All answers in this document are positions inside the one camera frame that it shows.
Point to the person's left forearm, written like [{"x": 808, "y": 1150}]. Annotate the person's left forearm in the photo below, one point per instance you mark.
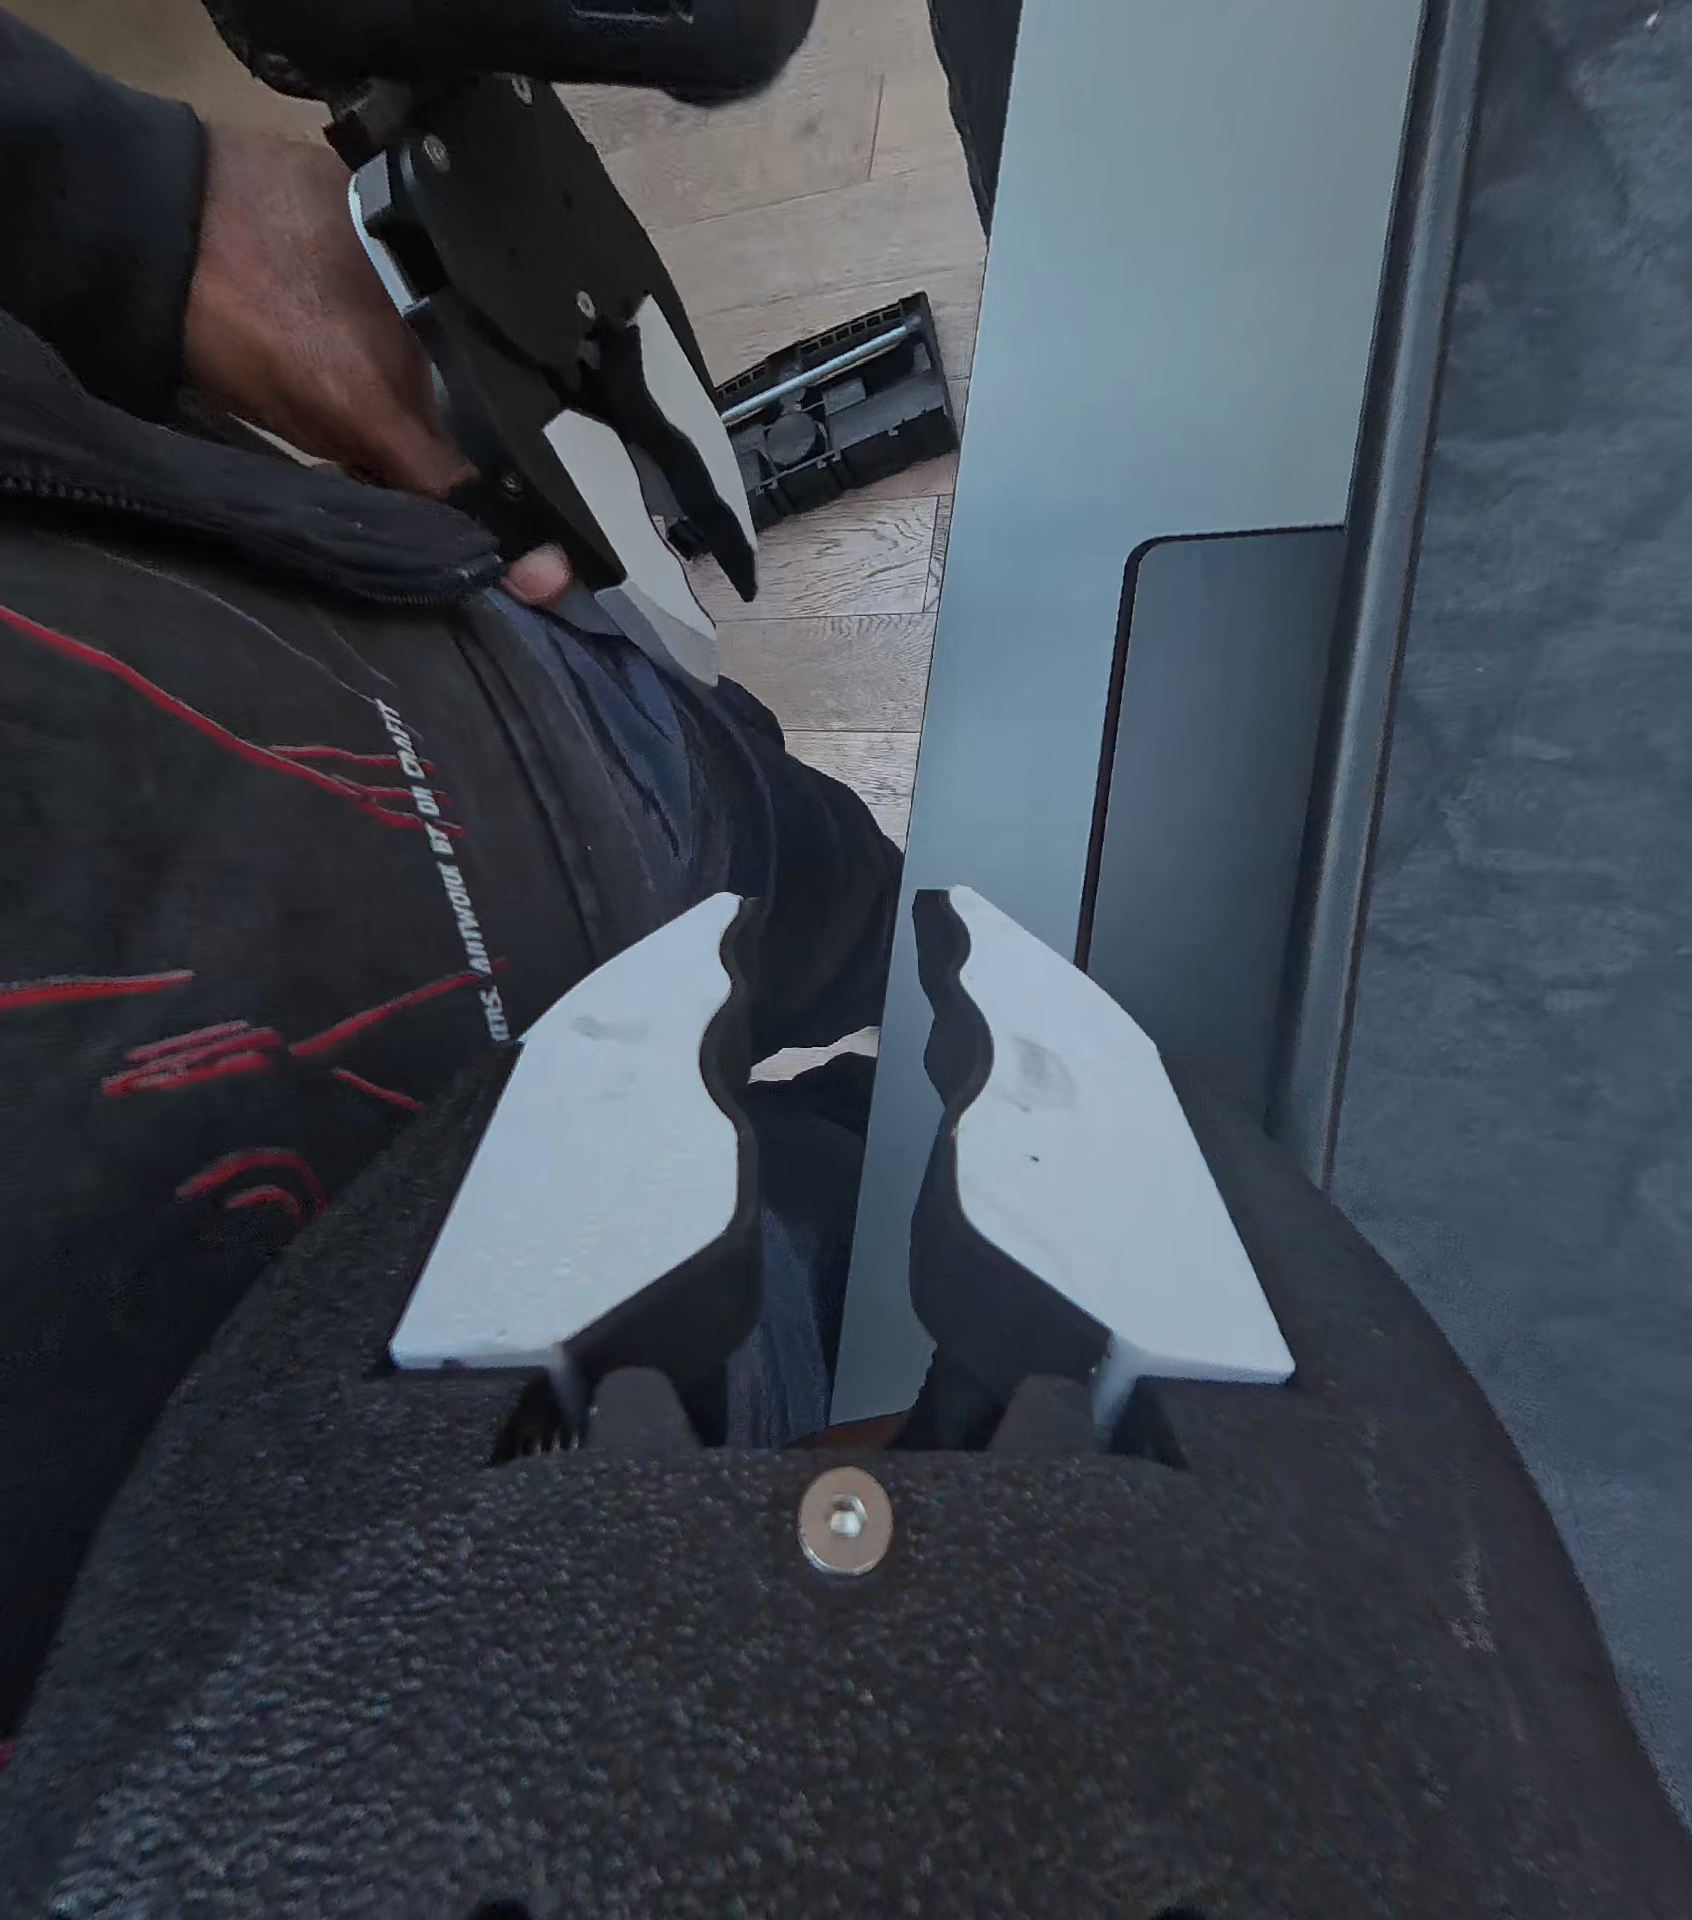
[{"x": 20, "y": 179}]

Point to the person's left hand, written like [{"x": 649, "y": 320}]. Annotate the person's left hand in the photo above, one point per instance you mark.
[{"x": 290, "y": 300}]

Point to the person's navy pants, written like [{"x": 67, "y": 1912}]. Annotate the person's navy pants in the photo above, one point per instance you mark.
[{"x": 724, "y": 783}]

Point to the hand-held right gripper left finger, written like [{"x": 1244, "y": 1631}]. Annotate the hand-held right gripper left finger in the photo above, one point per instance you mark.
[{"x": 575, "y": 1187}]

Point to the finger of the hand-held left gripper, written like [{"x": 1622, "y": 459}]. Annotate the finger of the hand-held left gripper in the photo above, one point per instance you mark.
[
  {"x": 608, "y": 478},
  {"x": 673, "y": 373}
]

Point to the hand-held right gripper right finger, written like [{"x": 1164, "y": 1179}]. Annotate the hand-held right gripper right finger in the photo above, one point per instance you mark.
[{"x": 1101, "y": 1201}]

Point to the grey desk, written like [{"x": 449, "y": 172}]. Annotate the grey desk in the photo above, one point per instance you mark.
[{"x": 1161, "y": 300}]

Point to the deep black plastic tray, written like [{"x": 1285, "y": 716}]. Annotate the deep black plastic tray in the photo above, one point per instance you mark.
[{"x": 1609, "y": 751}]

